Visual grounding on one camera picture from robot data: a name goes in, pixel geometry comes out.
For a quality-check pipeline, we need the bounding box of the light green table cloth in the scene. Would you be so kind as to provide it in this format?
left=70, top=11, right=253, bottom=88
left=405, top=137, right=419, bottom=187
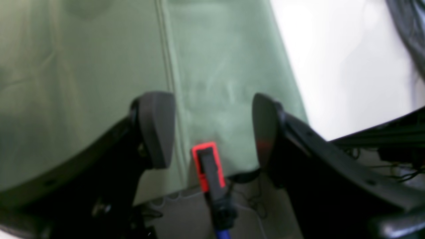
left=0, top=0, right=308, bottom=204

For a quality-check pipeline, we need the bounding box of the red black clamp middle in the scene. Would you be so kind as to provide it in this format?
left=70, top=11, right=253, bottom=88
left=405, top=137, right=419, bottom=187
left=191, top=142, right=238, bottom=239

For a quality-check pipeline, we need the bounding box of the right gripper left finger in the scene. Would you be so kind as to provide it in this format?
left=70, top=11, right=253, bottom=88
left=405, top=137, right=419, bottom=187
left=1, top=91, right=176, bottom=239

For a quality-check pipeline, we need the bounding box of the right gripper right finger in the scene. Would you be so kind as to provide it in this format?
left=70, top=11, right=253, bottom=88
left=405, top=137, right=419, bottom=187
left=252, top=93, right=424, bottom=239

